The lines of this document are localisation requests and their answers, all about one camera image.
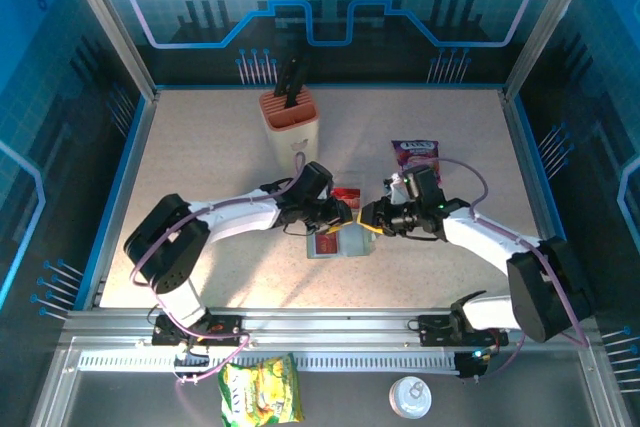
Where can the pale green card holder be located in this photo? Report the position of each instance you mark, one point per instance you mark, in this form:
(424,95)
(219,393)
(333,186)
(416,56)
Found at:
(357,244)

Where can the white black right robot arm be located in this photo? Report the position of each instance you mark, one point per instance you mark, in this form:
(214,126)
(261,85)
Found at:
(480,242)

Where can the purple berries candy bag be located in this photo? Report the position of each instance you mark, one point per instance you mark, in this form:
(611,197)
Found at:
(415,149)

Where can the cream knife block terracotta top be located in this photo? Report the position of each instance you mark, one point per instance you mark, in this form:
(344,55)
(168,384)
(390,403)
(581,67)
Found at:
(295,137)

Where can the black controller box green light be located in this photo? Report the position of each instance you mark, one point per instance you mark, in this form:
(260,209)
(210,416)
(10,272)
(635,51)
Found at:
(470,364)

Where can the white tin can pull tab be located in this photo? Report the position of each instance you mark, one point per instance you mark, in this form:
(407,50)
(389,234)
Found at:
(410,397)

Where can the yellow green candy bag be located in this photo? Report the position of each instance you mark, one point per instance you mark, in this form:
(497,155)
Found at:
(260,392)

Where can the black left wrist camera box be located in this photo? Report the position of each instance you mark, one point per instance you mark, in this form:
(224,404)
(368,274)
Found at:
(316,181)

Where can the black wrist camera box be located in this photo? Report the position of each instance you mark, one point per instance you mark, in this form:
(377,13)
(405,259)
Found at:
(316,181)
(425,184)

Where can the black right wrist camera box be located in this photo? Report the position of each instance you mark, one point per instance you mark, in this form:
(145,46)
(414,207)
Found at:
(425,184)

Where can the aluminium mounting rail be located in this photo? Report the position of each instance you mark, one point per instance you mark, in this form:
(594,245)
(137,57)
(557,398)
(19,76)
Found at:
(325,327)

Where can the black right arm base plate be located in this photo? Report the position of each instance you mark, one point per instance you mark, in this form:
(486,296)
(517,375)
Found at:
(432,332)

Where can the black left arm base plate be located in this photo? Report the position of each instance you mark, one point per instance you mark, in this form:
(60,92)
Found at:
(230,329)

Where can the aluminium frame post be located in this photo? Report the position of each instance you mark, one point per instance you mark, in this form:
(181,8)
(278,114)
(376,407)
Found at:
(107,22)
(550,22)

